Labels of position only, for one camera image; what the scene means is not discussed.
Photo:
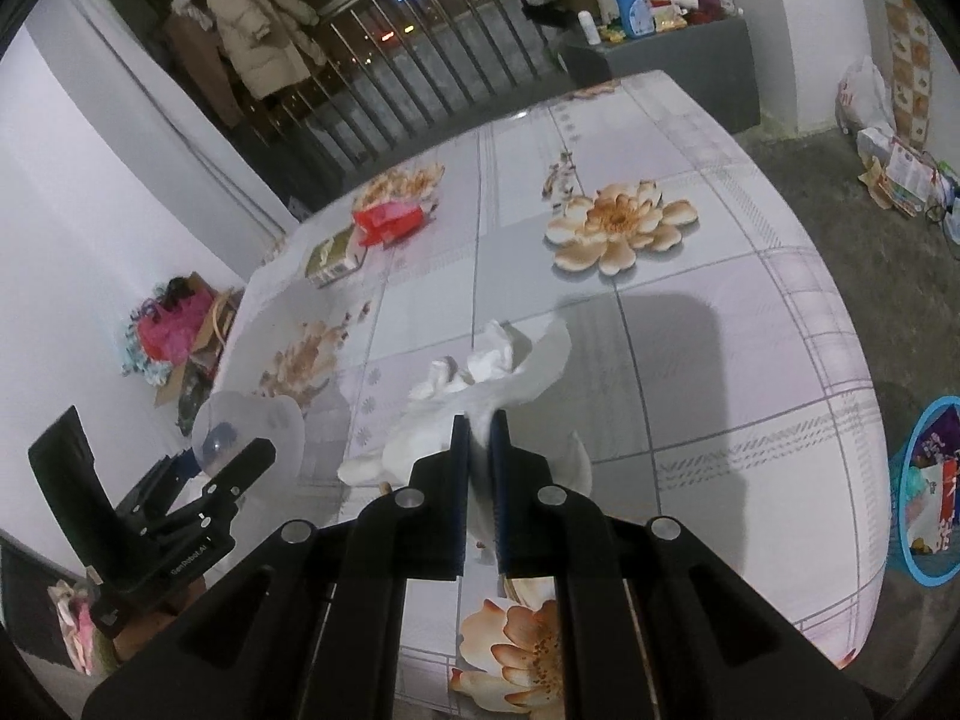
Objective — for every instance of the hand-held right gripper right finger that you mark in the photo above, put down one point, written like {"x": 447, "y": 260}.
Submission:
{"x": 502, "y": 480}

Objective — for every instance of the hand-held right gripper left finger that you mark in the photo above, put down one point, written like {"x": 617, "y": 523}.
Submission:
{"x": 460, "y": 480}

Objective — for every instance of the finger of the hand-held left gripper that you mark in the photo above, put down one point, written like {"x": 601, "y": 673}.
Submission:
{"x": 244, "y": 465}

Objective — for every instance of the clear bottle with blue label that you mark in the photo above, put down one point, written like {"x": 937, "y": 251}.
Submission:
{"x": 262, "y": 420}

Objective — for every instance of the white tissue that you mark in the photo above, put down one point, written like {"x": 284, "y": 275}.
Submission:
{"x": 517, "y": 367}

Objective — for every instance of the blue plastic basket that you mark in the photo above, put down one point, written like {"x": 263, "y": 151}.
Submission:
{"x": 910, "y": 454}

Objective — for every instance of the cardboard box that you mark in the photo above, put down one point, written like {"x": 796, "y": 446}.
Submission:
{"x": 187, "y": 367}

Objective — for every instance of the pink plastic bag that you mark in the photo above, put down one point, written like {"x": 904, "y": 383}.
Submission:
{"x": 165, "y": 330}

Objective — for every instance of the small green carton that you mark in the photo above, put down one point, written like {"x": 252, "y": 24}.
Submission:
{"x": 334, "y": 259}

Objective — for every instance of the floral-cloth covered table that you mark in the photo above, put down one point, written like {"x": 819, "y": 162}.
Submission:
{"x": 712, "y": 390}

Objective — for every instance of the red plastic wrapper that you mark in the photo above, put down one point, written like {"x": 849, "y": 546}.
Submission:
{"x": 390, "y": 221}

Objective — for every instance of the brown hanging coat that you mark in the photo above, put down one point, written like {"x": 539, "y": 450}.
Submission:
{"x": 202, "y": 67}

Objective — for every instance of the metal balcony railing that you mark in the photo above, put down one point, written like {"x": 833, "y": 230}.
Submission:
{"x": 420, "y": 75}

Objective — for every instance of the beige padded coat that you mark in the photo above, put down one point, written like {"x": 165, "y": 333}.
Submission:
{"x": 255, "y": 30}

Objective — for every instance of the grey cabinet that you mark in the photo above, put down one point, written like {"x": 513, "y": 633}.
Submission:
{"x": 675, "y": 67}

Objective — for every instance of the small white bottle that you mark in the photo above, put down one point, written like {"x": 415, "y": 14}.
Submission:
{"x": 589, "y": 28}

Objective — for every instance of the blue detergent bottle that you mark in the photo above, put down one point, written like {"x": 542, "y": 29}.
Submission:
{"x": 630, "y": 7}

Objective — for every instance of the printed flat carton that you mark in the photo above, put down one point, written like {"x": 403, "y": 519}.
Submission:
{"x": 911, "y": 176}

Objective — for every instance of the white plastic bag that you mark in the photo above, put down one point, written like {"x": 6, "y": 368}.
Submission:
{"x": 866, "y": 97}

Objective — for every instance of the patterned tile board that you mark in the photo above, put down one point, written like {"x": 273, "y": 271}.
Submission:
{"x": 907, "y": 52}

